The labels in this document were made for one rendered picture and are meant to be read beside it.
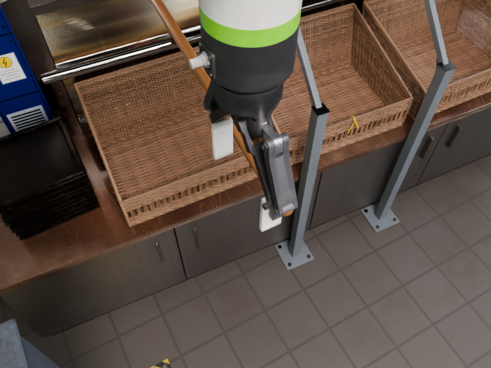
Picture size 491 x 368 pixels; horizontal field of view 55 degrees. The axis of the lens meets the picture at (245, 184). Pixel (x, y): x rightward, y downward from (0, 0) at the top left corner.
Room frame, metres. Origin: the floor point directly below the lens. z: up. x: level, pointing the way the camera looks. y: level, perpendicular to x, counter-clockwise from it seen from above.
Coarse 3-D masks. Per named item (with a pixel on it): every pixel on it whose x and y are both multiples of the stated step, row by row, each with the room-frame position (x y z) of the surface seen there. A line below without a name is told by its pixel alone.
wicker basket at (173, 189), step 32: (160, 64) 1.36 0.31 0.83; (96, 96) 1.24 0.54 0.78; (128, 96) 1.28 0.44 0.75; (160, 96) 1.32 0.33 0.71; (192, 96) 1.36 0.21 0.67; (96, 128) 1.19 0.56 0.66; (160, 128) 1.26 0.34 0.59; (192, 128) 1.26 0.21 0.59; (128, 160) 1.10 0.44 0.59; (160, 160) 1.10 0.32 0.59; (192, 160) 1.10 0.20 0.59; (224, 160) 1.10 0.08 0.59; (128, 192) 0.95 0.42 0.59; (160, 192) 0.87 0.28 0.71; (192, 192) 0.95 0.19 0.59; (128, 224) 0.81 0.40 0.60
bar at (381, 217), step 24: (312, 0) 1.23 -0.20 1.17; (336, 0) 1.25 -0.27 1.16; (432, 0) 1.35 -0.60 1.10; (432, 24) 1.31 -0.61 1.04; (144, 48) 1.02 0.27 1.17; (168, 48) 1.04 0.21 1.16; (48, 72) 0.92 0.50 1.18; (72, 72) 0.93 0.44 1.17; (312, 72) 1.09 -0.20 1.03; (312, 96) 1.04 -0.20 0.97; (432, 96) 1.19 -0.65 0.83; (312, 120) 1.00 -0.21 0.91; (312, 144) 0.99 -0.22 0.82; (408, 144) 1.20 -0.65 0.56; (312, 168) 0.99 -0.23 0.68; (312, 192) 1.00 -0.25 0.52; (384, 192) 1.21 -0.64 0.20; (384, 216) 1.19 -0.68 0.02; (288, 240) 1.07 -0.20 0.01; (288, 264) 0.94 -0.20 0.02
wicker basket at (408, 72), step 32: (384, 0) 1.76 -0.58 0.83; (416, 0) 1.83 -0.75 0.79; (448, 0) 1.90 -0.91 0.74; (480, 0) 1.84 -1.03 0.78; (384, 32) 1.57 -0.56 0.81; (416, 32) 1.80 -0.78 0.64; (448, 32) 1.87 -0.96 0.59; (480, 32) 1.77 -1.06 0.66; (416, 64) 1.64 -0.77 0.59; (480, 64) 1.64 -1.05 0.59; (416, 96) 1.34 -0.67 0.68; (448, 96) 1.36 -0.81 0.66
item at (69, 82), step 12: (348, 0) 1.77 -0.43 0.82; (360, 0) 1.79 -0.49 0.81; (420, 0) 1.90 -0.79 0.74; (312, 12) 1.70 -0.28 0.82; (360, 12) 1.77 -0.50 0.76; (336, 24) 1.72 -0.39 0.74; (144, 60) 1.40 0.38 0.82; (96, 72) 1.32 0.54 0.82; (108, 72) 1.34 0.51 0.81; (168, 72) 1.41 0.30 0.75; (72, 84) 1.28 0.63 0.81; (72, 96) 1.26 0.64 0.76; (96, 108) 1.26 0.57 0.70; (84, 120) 1.21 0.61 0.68
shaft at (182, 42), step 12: (156, 0) 1.18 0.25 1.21; (168, 12) 1.12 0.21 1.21; (168, 24) 1.08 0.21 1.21; (180, 36) 1.02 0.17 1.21; (180, 48) 0.98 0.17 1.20; (192, 48) 0.98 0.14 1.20; (204, 72) 0.88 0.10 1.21; (204, 84) 0.85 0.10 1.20; (240, 144) 0.66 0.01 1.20; (252, 144) 0.66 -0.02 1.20; (252, 156) 0.62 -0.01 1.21; (252, 168) 0.60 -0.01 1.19
